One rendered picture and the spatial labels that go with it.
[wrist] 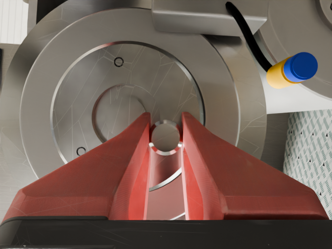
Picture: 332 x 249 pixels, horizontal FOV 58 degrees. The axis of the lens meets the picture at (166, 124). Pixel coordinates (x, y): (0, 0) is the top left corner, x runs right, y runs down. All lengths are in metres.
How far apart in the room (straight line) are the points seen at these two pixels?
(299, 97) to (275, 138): 0.33
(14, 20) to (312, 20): 3.28
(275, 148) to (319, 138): 0.18
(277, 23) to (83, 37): 0.10
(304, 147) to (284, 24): 0.22
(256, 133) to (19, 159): 0.13
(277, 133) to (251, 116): 0.35
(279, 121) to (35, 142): 0.42
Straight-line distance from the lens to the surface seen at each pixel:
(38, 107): 0.17
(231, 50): 0.17
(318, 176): 0.35
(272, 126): 0.52
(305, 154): 0.38
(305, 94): 0.18
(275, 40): 0.17
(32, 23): 0.19
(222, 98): 0.16
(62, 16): 0.18
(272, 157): 0.52
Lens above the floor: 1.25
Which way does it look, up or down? 1 degrees up
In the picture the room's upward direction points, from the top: 176 degrees counter-clockwise
